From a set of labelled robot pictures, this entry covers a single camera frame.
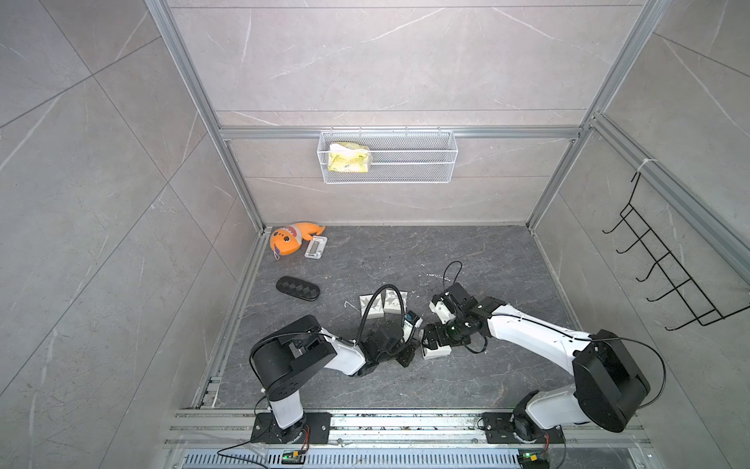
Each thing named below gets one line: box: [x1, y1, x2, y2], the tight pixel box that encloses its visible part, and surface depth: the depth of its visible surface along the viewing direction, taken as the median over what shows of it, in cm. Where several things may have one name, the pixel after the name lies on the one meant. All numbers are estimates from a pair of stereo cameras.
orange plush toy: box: [269, 222, 327, 261], surface depth 109 cm
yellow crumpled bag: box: [328, 141, 373, 173], surface depth 87 cm
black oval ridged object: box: [275, 275, 321, 302], surface depth 100 cm
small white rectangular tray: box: [303, 235, 329, 260], surface depth 113 cm
